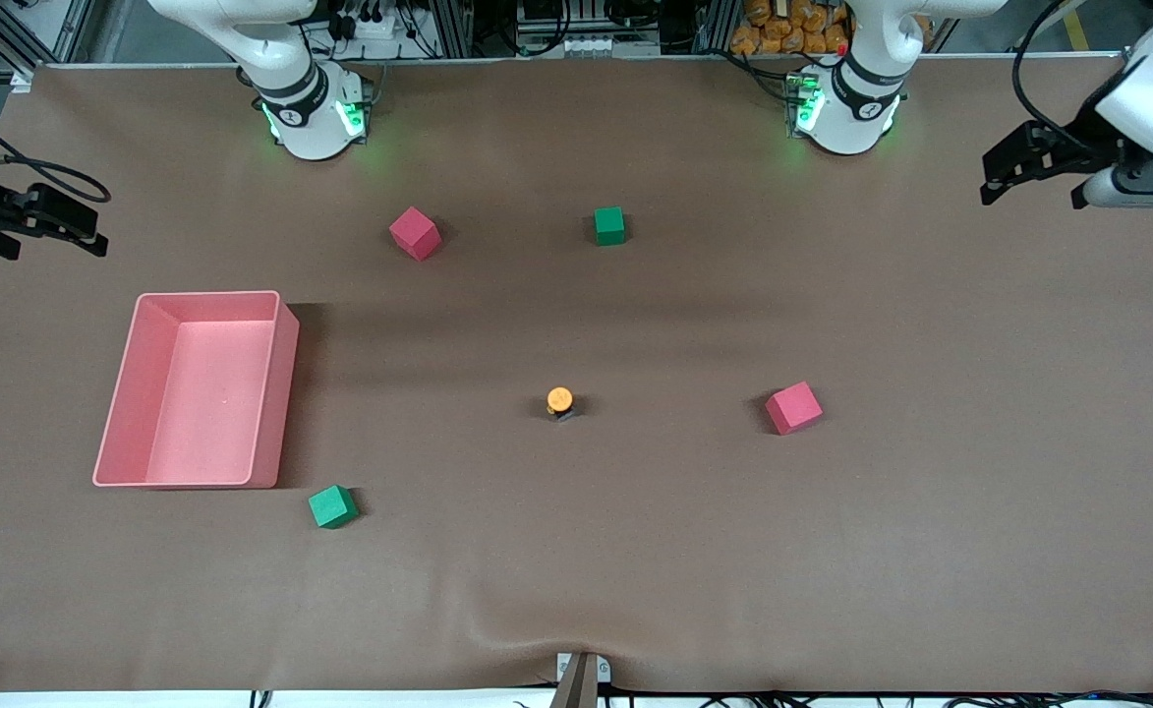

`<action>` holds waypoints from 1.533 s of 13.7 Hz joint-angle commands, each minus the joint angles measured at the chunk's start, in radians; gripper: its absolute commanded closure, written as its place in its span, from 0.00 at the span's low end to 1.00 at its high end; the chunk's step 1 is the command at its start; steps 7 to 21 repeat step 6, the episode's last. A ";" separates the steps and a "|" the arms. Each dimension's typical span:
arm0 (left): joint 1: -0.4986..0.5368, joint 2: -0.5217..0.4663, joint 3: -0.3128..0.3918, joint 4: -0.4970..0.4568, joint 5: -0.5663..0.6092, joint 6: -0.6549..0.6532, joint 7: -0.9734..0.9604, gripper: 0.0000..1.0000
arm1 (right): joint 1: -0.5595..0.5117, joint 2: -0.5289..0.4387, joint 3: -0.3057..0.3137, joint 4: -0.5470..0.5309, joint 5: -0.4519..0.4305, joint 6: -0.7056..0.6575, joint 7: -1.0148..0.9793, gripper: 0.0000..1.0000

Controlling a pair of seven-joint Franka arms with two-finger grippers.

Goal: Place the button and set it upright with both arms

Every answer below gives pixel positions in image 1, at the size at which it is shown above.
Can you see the pile of orange objects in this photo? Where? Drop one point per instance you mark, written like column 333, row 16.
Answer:
column 782, row 29

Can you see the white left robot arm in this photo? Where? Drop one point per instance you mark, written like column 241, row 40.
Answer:
column 846, row 133

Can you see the black electronics box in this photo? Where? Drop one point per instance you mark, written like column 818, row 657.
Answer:
column 556, row 15

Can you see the brown table cloth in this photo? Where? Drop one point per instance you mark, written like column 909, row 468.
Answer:
column 576, row 551

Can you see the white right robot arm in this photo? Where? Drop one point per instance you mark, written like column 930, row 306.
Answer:
column 316, row 138

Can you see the orange capped black button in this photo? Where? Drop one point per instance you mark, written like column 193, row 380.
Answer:
column 559, row 399

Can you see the white connector row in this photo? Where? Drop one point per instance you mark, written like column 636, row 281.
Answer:
column 586, row 45

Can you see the aluminium frame post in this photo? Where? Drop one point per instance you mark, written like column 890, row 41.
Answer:
column 453, row 25
column 714, row 25

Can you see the green foam cube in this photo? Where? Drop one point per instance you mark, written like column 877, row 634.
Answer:
column 609, row 226
column 332, row 506

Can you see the white power strip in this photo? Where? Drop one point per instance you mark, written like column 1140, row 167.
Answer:
column 370, row 28

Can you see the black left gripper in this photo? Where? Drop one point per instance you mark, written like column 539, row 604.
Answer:
column 1084, row 141

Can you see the pink plastic tray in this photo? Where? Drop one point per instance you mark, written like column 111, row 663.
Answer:
column 212, row 423

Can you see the grey camera post bracket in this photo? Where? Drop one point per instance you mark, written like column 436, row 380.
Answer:
column 581, row 678

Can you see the pink foam cube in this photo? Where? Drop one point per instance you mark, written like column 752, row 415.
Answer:
column 414, row 234
column 792, row 408

